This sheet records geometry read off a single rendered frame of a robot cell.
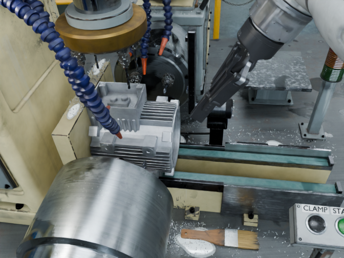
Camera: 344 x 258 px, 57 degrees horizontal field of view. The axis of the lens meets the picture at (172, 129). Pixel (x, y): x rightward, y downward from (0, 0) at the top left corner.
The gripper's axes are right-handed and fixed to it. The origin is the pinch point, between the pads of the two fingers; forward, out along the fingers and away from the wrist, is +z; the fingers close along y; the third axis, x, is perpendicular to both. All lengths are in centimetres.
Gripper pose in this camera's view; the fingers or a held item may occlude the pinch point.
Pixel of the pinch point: (204, 107)
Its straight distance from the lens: 66.5
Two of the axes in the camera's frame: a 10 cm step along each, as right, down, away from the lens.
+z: -4.6, 6.1, 6.5
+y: -1.4, 6.7, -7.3
